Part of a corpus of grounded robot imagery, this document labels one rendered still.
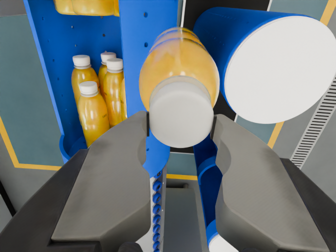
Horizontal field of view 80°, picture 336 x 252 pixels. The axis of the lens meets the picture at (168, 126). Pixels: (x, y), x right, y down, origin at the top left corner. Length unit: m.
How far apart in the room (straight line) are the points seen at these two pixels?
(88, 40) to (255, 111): 0.49
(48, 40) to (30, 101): 1.55
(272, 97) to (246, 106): 0.07
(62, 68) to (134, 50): 0.27
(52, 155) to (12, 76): 0.80
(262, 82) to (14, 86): 1.87
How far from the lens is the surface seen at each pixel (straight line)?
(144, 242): 1.30
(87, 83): 0.51
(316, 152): 2.43
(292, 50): 0.59
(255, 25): 0.57
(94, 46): 0.61
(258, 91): 0.60
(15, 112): 2.20
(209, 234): 1.08
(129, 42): 0.34
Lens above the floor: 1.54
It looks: 59 degrees down
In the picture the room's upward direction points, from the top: 179 degrees counter-clockwise
